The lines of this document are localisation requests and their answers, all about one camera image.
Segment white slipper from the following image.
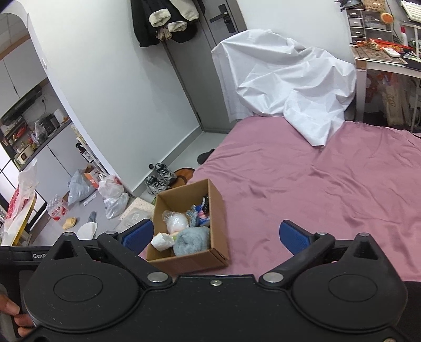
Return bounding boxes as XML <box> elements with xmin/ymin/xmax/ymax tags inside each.
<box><xmin>77</xmin><ymin>211</ymin><xmax>98</xmax><ymax>239</ymax></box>

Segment white crumpled sheet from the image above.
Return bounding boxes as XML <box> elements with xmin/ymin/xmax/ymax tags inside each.
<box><xmin>210</xmin><ymin>29</ymin><xmax>358</xmax><ymax>147</ymax></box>

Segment black door lock handle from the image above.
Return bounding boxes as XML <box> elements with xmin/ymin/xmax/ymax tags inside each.
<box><xmin>210</xmin><ymin>4</ymin><xmax>236</xmax><ymax>33</ymax></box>

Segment beige tote bag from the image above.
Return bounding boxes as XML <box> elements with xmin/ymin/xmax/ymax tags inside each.
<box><xmin>382</xmin><ymin>73</ymin><xmax>412</xmax><ymax>126</ymax></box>

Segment black kitchen appliance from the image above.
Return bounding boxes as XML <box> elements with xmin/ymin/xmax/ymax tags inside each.
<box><xmin>36</xmin><ymin>113</ymin><xmax>58</xmax><ymax>137</ymax></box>

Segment brown cardboard box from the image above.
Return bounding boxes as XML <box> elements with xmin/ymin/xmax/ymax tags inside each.
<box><xmin>145</xmin><ymin>178</ymin><xmax>230</xmax><ymax>276</ymax></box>

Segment white desk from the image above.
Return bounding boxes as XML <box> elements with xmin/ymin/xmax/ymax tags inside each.
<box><xmin>349</xmin><ymin>44</ymin><xmax>421</xmax><ymax>124</ymax></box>

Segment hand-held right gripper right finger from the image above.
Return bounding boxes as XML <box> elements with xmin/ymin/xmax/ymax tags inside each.
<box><xmin>259</xmin><ymin>220</ymin><xmax>392</xmax><ymax>286</ymax></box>

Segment large white red plastic bag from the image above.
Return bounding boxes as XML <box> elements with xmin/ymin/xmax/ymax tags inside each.
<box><xmin>6</xmin><ymin>159</ymin><xmax>39</xmax><ymax>229</ymax></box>

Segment person's left hand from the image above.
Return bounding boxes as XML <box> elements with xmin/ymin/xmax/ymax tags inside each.
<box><xmin>0</xmin><ymin>294</ymin><xmax>36</xmax><ymax>338</ymax></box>

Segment black and cream hanging coats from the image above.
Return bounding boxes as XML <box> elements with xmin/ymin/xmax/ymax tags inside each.
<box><xmin>131</xmin><ymin>0</ymin><xmax>200</xmax><ymax>47</ymax></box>

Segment white tissue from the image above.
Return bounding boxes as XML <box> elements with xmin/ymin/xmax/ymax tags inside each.
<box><xmin>151</xmin><ymin>232</ymin><xmax>176</xmax><ymax>253</ymax></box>

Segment grey sneakers pair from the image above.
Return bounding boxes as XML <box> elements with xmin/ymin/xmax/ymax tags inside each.
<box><xmin>144</xmin><ymin>163</ymin><xmax>179</xmax><ymax>195</ymax></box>

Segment grey door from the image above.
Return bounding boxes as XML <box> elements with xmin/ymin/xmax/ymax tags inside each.
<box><xmin>163</xmin><ymin>0</ymin><xmax>248</xmax><ymax>134</ymax></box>

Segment brown wooden stool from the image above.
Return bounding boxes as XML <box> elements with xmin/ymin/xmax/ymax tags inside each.
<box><xmin>172</xmin><ymin>167</ymin><xmax>195</xmax><ymax>186</ymax></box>

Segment pink bed sheet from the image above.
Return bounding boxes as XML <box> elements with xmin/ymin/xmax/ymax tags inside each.
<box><xmin>138</xmin><ymin>116</ymin><xmax>421</xmax><ymax>284</ymax></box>

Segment blue planet print tissue pack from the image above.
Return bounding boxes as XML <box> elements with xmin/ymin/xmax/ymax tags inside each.
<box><xmin>187</xmin><ymin>203</ymin><xmax>211</xmax><ymax>228</ymax></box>

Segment white keyboard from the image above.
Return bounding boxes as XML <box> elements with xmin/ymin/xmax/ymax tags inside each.
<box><xmin>399</xmin><ymin>0</ymin><xmax>421</xmax><ymax>21</ymax></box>

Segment grey felt pouch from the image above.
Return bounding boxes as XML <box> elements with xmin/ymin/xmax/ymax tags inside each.
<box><xmin>173</xmin><ymin>226</ymin><xmax>211</xmax><ymax>257</ymax></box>

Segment grey drawer organiser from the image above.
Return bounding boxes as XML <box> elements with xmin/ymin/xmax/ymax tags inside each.
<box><xmin>345</xmin><ymin>8</ymin><xmax>394</xmax><ymax>45</ymax></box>

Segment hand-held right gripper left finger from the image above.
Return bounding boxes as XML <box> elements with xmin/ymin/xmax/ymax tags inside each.
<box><xmin>43</xmin><ymin>219</ymin><xmax>172</xmax><ymax>288</ymax></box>

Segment black range hood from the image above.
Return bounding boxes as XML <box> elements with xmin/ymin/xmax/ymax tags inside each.
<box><xmin>0</xmin><ymin>85</ymin><xmax>44</xmax><ymax>123</ymax></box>

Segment black slipper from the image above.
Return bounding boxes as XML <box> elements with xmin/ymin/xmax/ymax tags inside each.
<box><xmin>197</xmin><ymin>149</ymin><xmax>217</xmax><ymax>165</ymax></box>

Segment clear plastic bag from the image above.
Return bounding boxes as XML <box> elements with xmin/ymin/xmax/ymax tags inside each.
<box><xmin>162</xmin><ymin>210</ymin><xmax>190</xmax><ymax>235</ymax></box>

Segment pack of water bottles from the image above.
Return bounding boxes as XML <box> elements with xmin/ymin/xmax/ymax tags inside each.
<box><xmin>47</xmin><ymin>195</ymin><xmax>70</xmax><ymax>222</ymax></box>

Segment grey plastic bag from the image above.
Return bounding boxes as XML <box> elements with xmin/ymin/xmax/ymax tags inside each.
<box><xmin>67</xmin><ymin>169</ymin><xmax>99</xmax><ymax>207</ymax></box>

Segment white and red plastic bag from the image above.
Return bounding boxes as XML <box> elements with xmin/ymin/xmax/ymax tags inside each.
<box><xmin>98</xmin><ymin>174</ymin><xmax>129</xmax><ymax>220</ymax></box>

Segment beige dotted paper bag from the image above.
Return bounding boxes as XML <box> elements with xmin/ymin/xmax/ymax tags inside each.
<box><xmin>113</xmin><ymin>197</ymin><xmax>156</xmax><ymax>233</ymax></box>

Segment yellow round table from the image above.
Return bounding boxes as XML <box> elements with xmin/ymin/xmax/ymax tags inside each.
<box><xmin>0</xmin><ymin>194</ymin><xmax>37</xmax><ymax>247</ymax></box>

